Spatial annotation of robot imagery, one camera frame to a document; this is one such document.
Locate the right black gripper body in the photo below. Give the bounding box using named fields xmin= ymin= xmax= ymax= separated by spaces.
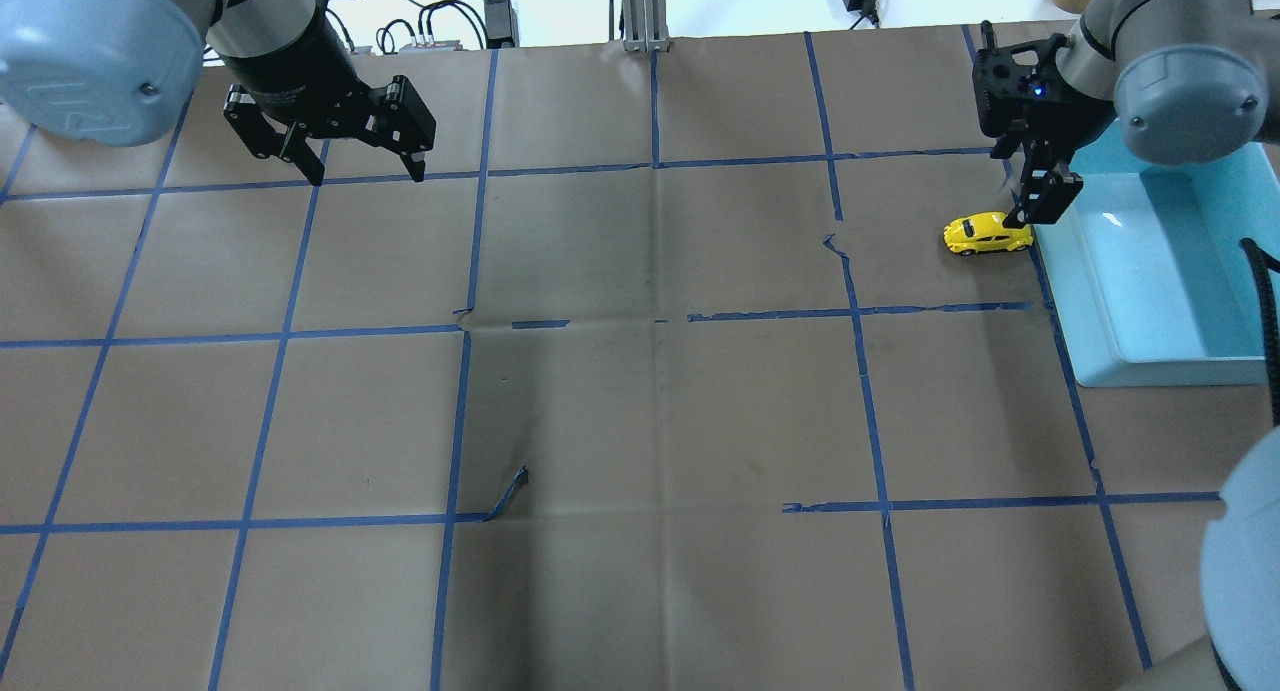
xmin=972 ymin=20 xmax=1114 ymax=163

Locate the aluminium frame post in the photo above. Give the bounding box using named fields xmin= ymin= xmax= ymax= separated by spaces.
xmin=620 ymin=0 xmax=671 ymax=52

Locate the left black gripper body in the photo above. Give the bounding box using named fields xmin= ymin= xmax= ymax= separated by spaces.
xmin=221 ymin=41 xmax=436 ymax=159

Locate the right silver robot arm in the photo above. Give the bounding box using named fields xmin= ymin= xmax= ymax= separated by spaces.
xmin=972 ymin=0 xmax=1279 ymax=229

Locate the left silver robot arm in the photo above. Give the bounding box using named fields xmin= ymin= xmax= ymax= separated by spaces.
xmin=1 ymin=0 xmax=436 ymax=186

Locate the orange usb adapter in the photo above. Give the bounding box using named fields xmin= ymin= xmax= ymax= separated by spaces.
xmin=397 ymin=38 xmax=465 ymax=54

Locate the light blue plastic bin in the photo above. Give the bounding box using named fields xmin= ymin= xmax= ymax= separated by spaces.
xmin=1036 ymin=123 xmax=1279 ymax=386

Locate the black power brick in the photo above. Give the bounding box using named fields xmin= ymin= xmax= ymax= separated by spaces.
xmin=483 ymin=0 xmax=520 ymax=49

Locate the brown paper table mat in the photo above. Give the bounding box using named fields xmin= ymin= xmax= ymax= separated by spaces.
xmin=3 ymin=26 xmax=1268 ymax=690

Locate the yellow toy beetle car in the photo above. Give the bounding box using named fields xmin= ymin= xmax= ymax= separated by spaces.
xmin=942 ymin=211 xmax=1036 ymax=255

